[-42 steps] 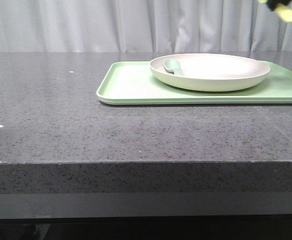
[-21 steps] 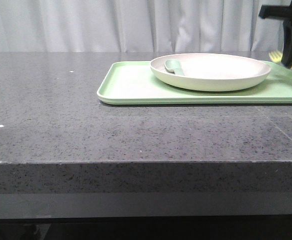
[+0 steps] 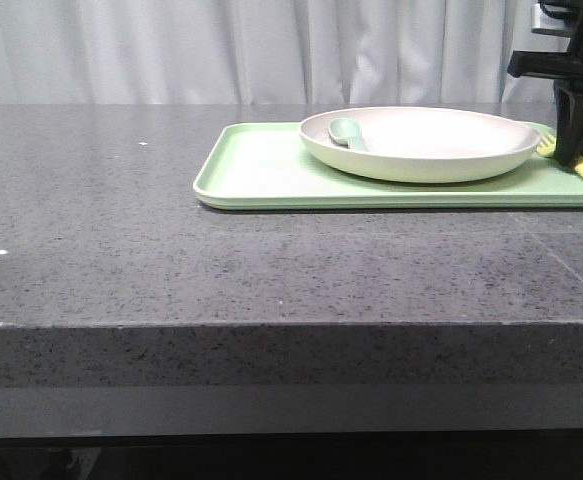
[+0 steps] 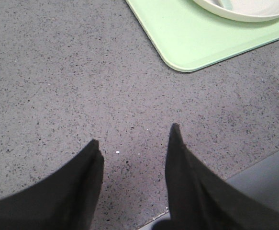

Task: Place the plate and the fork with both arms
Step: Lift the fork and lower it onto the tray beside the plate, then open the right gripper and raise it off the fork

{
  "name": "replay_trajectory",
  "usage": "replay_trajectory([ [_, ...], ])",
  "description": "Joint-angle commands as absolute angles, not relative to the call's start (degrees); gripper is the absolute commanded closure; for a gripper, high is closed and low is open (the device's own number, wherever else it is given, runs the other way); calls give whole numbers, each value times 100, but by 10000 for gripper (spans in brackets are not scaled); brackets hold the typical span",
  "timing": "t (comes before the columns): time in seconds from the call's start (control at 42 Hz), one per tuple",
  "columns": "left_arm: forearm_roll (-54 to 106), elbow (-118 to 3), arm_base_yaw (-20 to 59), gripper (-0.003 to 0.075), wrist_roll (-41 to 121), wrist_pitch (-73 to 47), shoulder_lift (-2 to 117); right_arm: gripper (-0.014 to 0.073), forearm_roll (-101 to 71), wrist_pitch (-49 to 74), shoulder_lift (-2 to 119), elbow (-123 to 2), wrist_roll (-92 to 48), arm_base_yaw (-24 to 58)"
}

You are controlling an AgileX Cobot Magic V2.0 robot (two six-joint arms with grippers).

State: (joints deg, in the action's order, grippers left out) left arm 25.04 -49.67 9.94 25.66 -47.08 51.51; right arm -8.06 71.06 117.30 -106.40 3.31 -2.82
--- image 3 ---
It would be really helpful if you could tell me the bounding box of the light green serving tray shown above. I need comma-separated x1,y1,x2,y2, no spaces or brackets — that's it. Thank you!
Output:
193,122,583,210

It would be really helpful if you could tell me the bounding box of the white pleated curtain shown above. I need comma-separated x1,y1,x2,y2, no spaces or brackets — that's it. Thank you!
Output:
0,1,567,105

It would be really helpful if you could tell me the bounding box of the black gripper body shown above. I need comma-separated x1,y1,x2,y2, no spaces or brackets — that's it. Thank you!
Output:
507,1,583,83

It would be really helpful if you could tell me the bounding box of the beige round plate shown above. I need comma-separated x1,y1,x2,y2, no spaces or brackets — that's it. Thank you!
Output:
299,106,540,183

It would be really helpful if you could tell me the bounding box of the sage green spoon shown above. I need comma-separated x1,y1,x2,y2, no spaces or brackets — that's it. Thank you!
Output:
328,118,368,151

